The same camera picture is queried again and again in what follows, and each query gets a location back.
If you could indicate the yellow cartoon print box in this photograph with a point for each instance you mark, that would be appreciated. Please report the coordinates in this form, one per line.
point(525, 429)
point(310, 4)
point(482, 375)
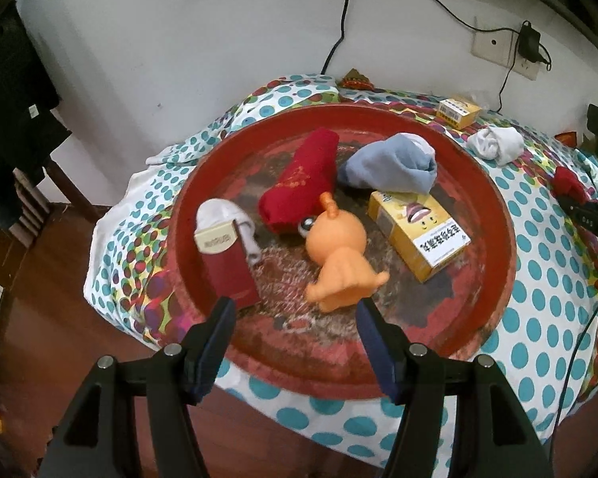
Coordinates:
point(418, 239)

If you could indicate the polka dot tablecloth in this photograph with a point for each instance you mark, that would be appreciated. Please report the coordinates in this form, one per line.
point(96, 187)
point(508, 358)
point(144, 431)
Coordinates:
point(543, 298)

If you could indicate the red embroidered sock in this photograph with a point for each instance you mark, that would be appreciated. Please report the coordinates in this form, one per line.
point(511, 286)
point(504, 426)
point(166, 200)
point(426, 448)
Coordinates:
point(568, 184)
point(299, 179)

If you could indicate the fuzzy white sock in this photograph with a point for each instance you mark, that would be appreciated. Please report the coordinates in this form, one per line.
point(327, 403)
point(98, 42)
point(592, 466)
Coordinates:
point(219, 214)

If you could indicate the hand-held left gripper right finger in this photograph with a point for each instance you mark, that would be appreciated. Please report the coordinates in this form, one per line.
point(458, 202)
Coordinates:
point(378, 348)

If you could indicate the red round tray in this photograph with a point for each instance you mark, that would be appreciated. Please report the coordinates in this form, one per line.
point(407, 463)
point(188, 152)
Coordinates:
point(289, 308)

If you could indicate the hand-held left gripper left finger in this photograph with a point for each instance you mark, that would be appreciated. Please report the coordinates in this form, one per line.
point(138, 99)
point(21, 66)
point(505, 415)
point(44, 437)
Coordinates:
point(214, 348)

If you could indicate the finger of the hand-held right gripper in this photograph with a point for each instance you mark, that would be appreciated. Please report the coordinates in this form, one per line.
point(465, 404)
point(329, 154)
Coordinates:
point(590, 219)

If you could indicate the orange plush toy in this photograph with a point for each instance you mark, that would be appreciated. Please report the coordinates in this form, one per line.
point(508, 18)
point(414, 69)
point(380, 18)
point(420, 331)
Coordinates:
point(336, 244)

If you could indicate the dark hanging clothing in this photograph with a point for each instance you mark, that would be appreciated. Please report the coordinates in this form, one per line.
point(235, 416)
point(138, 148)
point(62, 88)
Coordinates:
point(15, 109)

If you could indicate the red packet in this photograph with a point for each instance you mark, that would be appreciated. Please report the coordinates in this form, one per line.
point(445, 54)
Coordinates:
point(567, 138)

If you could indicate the black power adapter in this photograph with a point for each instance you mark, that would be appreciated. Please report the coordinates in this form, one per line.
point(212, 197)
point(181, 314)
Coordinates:
point(528, 42)

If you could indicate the wooden chair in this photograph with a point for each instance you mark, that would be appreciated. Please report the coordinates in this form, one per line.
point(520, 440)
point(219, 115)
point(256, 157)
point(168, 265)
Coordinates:
point(74, 189)

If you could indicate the beige wall socket plate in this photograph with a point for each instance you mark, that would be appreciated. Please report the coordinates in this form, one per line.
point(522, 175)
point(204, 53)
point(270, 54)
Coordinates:
point(493, 47)

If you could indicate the light blue sock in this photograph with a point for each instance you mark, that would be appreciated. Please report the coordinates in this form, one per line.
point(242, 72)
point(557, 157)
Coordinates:
point(388, 164)

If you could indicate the crumpled white sock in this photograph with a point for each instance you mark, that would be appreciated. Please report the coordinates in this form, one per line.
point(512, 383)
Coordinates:
point(498, 142)

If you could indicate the dark red box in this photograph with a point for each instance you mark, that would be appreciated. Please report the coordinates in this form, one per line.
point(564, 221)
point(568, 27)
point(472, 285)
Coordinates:
point(227, 264)

